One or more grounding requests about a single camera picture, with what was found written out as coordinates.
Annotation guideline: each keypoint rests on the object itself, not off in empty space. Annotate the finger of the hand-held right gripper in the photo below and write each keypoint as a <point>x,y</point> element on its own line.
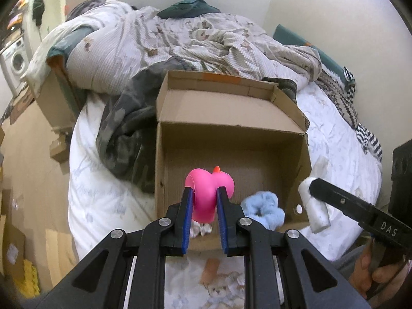
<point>338,200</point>

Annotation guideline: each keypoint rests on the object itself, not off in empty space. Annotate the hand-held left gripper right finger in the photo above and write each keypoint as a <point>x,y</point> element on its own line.
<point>222,223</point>

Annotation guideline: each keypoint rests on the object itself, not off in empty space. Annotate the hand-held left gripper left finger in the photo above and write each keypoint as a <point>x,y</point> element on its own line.
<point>187,222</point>

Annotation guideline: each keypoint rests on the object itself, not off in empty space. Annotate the pink rubber duck toy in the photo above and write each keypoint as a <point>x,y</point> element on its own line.
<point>209,193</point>

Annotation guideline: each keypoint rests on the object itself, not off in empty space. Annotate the brown cardboard box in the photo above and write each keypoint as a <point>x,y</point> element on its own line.
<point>231,135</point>

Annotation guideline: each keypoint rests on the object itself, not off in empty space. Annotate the person's right hand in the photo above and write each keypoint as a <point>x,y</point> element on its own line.
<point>362,265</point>

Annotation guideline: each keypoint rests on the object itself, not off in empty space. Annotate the small white bow cloth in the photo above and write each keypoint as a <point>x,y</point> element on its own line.
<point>202,230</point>

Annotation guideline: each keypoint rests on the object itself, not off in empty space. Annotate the light blue fluffy scrunchie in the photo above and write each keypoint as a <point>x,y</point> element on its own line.
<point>262,210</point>

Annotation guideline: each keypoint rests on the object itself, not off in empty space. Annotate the white printed bed sheet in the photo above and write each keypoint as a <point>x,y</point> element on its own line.
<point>103,199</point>

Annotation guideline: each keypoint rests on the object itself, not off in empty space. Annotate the black white striped cloth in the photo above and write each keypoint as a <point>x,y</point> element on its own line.
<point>347,103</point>

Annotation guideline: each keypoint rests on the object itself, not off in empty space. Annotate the grey camouflage blanket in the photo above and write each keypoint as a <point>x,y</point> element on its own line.
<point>128,128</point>

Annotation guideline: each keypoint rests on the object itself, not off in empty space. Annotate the dark grey sock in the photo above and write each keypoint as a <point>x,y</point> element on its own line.
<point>285,87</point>

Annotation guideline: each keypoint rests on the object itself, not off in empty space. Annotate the teal pillow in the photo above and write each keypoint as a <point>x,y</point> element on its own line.
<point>322,56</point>

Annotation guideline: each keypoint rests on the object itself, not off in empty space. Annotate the small taped cardboard box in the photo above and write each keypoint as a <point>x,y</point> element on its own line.
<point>60,149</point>

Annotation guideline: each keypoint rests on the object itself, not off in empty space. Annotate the yellow foam mat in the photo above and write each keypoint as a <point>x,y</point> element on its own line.
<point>28,278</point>

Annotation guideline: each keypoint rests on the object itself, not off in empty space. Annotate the flat cardboard sheet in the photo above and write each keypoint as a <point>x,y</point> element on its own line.
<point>13,247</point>

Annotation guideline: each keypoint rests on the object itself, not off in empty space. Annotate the white bear-print quilt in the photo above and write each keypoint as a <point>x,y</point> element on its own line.
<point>128,41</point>

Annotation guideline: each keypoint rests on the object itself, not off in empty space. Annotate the flattened cardboard pile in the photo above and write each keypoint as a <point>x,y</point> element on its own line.
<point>19,106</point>

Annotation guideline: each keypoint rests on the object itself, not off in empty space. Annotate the dark green cloth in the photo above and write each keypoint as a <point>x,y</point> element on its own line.
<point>188,8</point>

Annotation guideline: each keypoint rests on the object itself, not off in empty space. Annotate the white washing machine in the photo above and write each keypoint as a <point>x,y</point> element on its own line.
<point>14,61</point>

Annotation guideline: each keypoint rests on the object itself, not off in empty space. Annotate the dark grey pillow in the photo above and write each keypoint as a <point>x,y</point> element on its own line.
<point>84,6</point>

